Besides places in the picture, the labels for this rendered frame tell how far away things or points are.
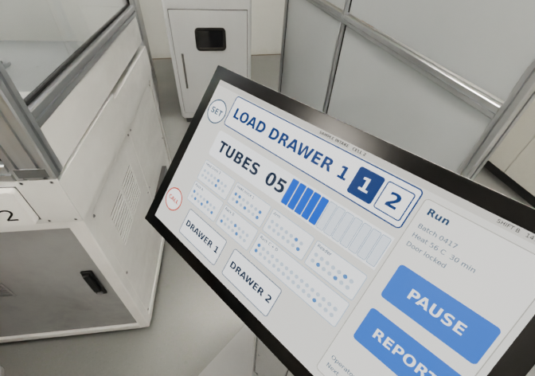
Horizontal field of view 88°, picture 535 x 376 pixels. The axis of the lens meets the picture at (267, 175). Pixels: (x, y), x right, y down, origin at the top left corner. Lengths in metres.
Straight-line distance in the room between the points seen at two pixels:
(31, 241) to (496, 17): 1.40
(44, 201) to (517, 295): 0.84
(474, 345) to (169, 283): 1.39
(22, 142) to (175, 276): 1.07
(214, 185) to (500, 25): 0.88
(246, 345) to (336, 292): 1.05
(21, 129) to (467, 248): 0.72
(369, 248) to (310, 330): 0.13
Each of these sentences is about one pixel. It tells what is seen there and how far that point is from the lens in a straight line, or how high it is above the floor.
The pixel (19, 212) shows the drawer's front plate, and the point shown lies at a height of 0.87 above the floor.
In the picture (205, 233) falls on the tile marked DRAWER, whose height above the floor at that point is 1.01.
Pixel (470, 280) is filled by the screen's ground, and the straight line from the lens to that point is 0.36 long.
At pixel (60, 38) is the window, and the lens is 0.90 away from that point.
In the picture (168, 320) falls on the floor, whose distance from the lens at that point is 1.52.
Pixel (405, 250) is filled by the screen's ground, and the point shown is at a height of 1.12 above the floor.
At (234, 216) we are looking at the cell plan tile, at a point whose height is 1.05.
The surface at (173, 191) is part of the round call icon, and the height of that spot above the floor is 1.02.
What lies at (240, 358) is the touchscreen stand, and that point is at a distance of 1.39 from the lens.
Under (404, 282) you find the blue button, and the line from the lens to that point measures 0.36.
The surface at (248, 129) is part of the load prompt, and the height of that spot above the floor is 1.15.
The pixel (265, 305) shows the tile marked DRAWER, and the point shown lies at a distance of 0.42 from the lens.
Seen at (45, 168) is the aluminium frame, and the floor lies 0.98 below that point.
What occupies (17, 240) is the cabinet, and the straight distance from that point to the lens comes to 1.02.
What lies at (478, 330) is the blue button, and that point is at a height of 1.10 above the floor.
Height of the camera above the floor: 1.39
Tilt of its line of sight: 42 degrees down
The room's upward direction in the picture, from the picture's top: 4 degrees clockwise
